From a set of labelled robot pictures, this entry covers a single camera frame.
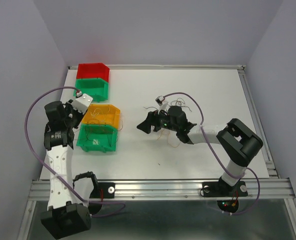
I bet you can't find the aluminium back rail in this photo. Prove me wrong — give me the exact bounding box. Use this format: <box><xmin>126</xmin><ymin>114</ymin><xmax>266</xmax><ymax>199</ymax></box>
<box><xmin>67</xmin><ymin>64</ymin><xmax>246</xmax><ymax>71</ymax></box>

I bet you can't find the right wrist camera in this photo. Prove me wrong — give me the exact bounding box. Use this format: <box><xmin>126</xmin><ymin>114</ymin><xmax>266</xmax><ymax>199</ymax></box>
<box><xmin>155</xmin><ymin>95</ymin><xmax>168</xmax><ymax>112</ymax></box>

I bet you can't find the yellow wire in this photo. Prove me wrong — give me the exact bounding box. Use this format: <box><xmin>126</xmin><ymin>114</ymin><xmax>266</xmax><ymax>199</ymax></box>
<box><xmin>88</xmin><ymin>105</ymin><xmax>114</xmax><ymax>123</ymax></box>

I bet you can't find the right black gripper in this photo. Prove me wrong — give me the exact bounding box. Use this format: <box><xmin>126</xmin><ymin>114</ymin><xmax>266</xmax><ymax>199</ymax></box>
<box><xmin>136</xmin><ymin>106</ymin><xmax>179</xmax><ymax>135</ymax></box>

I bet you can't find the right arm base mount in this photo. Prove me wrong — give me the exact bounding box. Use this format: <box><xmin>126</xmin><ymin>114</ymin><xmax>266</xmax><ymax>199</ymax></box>
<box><xmin>199</xmin><ymin>178</ymin><xmax>248</xmax><ymax>215</ymax></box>

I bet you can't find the aluminium front rail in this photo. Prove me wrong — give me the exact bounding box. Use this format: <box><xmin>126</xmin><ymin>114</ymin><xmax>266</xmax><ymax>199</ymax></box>
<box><xmin>28</xmin><ymin>178</ymin><xmax>296</xmax><ymax>202</ymax></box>

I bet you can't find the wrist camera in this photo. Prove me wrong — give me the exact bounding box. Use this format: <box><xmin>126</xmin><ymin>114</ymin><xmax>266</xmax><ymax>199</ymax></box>
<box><xmin>155</xmin><ymin>95</ymin><xmax>168</xmax><ymax>112</ymax></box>
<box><xmin>71</xmin><ymin>93</ymin><xmax>93</xmax><ymax>114</ymax></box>

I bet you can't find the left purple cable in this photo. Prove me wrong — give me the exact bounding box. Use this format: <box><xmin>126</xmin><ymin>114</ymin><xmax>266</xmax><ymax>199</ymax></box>
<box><xmin>24</xmin><ymin>86</ymin><xmax>126</xmax><ymax>218</ymax></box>

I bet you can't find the near green plastic bin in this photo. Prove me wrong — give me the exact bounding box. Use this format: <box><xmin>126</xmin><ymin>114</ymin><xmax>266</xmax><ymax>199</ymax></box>
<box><xmin>76</xmin><ymin>124</ymin><xmax>119</xmax><ymax>153</ymax></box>

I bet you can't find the yellow plastic bin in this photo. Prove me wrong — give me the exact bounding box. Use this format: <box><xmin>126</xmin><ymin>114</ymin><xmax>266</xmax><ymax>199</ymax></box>
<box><xmin>81</xmin><ymin>104</ymin><xmax>121</xmax><ymax>129</ymax></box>

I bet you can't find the aluminium right side rail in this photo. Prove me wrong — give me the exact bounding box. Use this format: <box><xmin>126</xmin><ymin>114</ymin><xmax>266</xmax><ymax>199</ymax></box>
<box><xmin>237</xmin><ymin>69</ymin><xmax>280</xmax><ymax>179</ymax></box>

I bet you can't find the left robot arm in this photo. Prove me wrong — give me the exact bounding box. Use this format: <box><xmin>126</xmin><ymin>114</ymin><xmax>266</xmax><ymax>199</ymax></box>
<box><xmin>40</xmin><ymin>99</ymin><xmax>91</xmax><ymax>240</ymax></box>

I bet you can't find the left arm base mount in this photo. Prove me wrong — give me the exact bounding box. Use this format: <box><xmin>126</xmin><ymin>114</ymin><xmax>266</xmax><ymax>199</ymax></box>
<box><xmin>88</xmin><ymin>172</ymin><xmax>115</xmax><ymax>215</ymax></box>

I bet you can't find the far green plastic bin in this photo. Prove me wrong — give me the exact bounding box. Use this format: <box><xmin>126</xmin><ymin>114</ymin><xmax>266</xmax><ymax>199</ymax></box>
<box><xmin>75</xmin><ymin>78</ymin><xmax>109</xmax><ymax>103</ymax></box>

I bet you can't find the red plastic bin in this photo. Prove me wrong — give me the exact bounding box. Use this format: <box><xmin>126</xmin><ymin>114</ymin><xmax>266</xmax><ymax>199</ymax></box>
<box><xmin>76</xmin><ymin>62</ymin><xmax>110</xmax><ymax>82</ymax></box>

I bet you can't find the green plastic bin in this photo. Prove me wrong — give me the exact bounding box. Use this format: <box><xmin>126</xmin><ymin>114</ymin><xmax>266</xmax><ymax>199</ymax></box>
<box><xmin>76</xmin><ymin>124</ymin><xmax>119</xmax><ymax>153</ymax></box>
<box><xmin>75</xmin><ymin>78</ymin><xmax>109</xmax><ymax>103</ymax></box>

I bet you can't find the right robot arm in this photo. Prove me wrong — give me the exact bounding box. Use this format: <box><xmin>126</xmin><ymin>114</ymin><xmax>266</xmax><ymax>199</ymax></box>
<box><xmin>136</xmin><ymin>106</ymin><xmax>264</xmax><ymax>195</ymax></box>

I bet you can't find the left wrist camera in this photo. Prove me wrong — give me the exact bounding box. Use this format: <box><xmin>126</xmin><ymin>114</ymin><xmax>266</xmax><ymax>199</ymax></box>
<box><xmin>71</xmin><ymin>93</ymin><xmax>93</xmax><ymax>114</ymax></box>

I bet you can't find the dark wire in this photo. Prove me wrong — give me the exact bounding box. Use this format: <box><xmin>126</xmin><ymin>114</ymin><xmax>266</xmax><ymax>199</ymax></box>
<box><xmin>83</xmin><ymin>117</ymin><xmax>124</xmax><ymax>148</ymax></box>

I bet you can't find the aluminium rail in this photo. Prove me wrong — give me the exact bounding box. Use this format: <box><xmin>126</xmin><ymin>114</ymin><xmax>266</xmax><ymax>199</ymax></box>
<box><xmin>67</xmin><ymin>64</ymin><xmax>246</xmax><ymax>71</ymax></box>
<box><xmin>237</xmin><ymin>69</ymin><xmax>280</xmax><ymax>179</ymax></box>
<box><xmin>28</xmin><ymin>178</ymin><xmax>296</xmax><ymax>202</ymax></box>

